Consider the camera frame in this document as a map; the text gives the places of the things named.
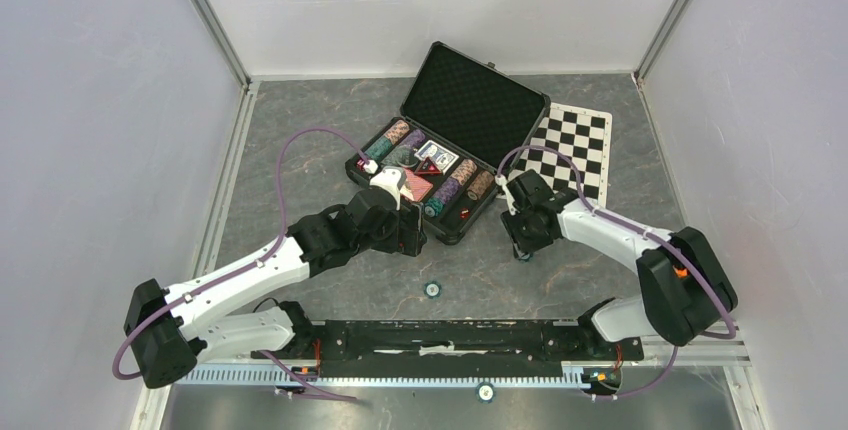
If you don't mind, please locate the black poker case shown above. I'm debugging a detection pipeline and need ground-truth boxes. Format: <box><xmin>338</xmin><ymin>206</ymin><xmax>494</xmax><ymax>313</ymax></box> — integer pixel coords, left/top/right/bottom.
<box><xmin>362</xmin><ymin>42</ymin><xmax>551</xmax><ymax>245</ymax></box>

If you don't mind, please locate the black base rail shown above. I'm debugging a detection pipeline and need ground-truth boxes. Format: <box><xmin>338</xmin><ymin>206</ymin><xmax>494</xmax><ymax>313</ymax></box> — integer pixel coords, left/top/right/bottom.
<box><xmin>273</xmin><ymin>320</ymin><xmax>644</xmax><ymax>378</ymax></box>

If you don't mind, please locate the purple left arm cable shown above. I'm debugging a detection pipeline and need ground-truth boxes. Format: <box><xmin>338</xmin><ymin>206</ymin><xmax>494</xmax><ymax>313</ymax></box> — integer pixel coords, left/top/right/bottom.
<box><xmin>111</xmin><ymin>127</ymin><xmax>379</xmax><ymax>403</ymax></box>

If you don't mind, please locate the blue playing card deck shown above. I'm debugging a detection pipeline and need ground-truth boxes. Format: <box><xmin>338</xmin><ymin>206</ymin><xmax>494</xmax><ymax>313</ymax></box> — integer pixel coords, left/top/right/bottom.
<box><xmin>415</xmin><ymin>140</ymin><xmax>459</xmax><ymax>173</ymax></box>

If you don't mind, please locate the black white chessboard mat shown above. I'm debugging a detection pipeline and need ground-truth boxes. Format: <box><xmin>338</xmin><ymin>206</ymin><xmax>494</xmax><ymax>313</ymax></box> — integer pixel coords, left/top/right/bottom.
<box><xmin>509</xmin><ymin>103</ymin><xmax>612</xmax><ymax>207</ymax></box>

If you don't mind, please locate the red playing card deck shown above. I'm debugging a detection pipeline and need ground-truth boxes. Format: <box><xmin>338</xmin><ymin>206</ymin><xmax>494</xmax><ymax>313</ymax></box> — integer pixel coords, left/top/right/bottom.
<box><xmin>401</xmin><ymin>169</ymin><xmax>433</xmax><ymax>202</ymax></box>

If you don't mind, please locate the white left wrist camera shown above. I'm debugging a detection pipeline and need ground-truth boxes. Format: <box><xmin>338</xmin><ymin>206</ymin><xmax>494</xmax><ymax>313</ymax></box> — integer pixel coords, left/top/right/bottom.
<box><xmin>363</xmin><ymin>160</ymin><xmax>407</xmax><ymax>210</ymax></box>

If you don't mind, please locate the brown poker chip stack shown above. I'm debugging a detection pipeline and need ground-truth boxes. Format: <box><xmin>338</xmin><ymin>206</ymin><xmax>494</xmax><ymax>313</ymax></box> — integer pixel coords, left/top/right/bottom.
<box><xmin>467</xmin><ymin>171</ymin><xmax>495</xmax><ymax>201</ymax></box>

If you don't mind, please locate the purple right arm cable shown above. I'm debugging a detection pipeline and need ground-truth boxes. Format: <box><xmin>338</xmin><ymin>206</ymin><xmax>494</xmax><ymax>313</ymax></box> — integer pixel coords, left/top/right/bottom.
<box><xmin>496</xmin><ymin>144</ymin><xmax>738</xmax><ymax>402</ymax></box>

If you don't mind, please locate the green yellow blue chip stack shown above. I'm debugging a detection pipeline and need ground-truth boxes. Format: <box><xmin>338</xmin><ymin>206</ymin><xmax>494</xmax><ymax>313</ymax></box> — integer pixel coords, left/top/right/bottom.
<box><xmin>381</xmin><ymin>146</ymin><xmax>411</xmax><ymax>167</ymax></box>

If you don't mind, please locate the pink poker chip stack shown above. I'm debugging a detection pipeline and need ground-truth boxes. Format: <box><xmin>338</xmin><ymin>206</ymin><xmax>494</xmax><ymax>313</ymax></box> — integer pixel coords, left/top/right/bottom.
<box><xmin>383</xmin><ymin>120</ymin><xmax>410</xmax><ymax>145</ymax></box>

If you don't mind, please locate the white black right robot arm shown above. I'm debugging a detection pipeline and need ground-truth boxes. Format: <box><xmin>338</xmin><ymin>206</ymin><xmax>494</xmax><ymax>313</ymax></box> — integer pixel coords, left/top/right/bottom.
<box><xmin>496</xmin><ymin>171</ymin><xmax>738</xmax><ymax>358</ymax></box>

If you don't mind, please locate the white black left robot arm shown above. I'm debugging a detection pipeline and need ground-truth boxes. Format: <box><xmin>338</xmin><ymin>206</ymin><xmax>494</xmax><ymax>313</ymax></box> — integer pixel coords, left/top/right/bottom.
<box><xmin>112</xmin><ymin>188</ymin><xmax>426</xmax><ymax>389</ymax></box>

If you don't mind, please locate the purple poker chip stack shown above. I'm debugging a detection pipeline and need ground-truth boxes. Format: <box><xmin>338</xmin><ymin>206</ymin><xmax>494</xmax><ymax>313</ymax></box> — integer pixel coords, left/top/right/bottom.
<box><xmin>398</xmin><ymin>129</ymin><xmax>427</xmax><ymax>153</ymax></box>

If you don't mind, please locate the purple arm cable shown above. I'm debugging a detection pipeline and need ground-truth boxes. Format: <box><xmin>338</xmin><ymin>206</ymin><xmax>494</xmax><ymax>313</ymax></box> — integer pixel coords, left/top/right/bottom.
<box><xmin>111</xmin><ymin>127</ymin><xmax>379</xmax><ymax>403</ymax></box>
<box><xmin>496</xmin><ymin>144</ymin><xmax>738</xmax><ymax>402</ymax></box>

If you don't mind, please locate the orange blue poker chip stack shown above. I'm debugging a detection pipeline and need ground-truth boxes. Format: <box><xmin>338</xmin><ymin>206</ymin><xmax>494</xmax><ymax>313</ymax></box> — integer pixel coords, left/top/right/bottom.
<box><xmin>450</xmin><ymin>159</ymin><xmax>477</xmax><ymax>186</ymax></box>

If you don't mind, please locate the clear dealer button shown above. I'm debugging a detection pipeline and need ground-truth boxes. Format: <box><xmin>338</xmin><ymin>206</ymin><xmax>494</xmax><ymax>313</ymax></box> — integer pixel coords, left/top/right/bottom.
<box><xmin>395</xmin><ymin>152</ymin><xmax>420</xmax><ymax>169</ymax></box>

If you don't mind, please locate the teal poker chip stack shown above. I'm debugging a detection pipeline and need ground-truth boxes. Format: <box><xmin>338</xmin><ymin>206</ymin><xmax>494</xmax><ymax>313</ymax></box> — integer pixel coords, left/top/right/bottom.
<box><xmin>364</xmin><ymin>135</ymin><xmax>395</xmax><ymax>163</ymax></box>

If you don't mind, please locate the black red all-in triangle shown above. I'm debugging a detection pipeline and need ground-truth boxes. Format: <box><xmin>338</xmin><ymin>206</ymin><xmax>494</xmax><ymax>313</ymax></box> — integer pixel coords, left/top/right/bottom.
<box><xmin>414</xmin><ymin>157</ymin><xmax>443</xmax><ymax>176</ymax></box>

